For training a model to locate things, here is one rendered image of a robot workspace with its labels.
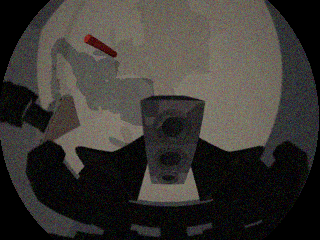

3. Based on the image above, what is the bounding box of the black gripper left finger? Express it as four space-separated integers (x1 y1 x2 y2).
75 135 147 201

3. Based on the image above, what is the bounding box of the red peg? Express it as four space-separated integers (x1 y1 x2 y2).
84 35 117 57

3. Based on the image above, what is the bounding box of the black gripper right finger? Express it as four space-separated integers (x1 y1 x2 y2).
191 137 264 201

